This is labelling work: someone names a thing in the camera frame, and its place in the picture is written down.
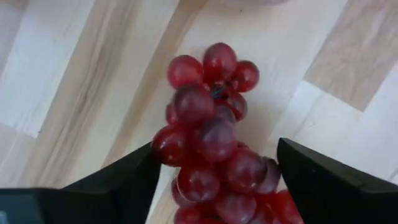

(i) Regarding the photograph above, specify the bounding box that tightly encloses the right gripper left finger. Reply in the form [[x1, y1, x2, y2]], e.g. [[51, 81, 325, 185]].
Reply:
[[40, 141, 162, 224]]

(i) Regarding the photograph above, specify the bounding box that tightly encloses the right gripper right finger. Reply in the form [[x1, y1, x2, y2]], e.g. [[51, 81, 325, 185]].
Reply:
[[276, 137, 398, 224]]

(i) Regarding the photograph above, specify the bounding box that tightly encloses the red grape bunch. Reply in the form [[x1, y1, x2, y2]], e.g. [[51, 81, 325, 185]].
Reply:
[[150, 42, 305, 224]]

